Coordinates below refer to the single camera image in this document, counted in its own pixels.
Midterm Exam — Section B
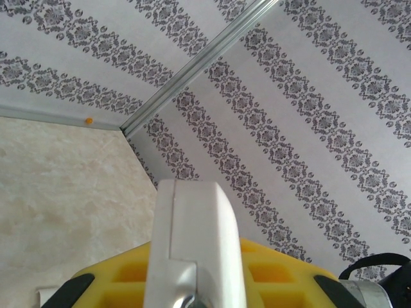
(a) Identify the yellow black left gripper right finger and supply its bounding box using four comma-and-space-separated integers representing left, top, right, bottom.
240, 237, 363, 308

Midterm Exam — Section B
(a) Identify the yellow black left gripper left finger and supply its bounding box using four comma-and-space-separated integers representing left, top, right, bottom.
40, 240, 152, 308

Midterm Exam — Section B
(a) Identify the white remote control back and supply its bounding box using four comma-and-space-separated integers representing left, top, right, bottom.
146, 178, 250, 308

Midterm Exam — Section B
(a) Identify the silver metal connector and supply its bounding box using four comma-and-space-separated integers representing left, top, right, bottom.
339, 278, 388, 308

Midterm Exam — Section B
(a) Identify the thin black motor cable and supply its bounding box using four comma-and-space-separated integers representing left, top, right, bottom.
338, 252, 411, 291

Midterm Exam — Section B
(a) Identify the aluminium back rail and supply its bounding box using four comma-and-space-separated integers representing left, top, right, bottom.
0, 104, 125, 132

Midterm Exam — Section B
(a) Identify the aluminium frame post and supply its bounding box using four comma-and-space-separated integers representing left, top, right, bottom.
121, 0, 283, 137

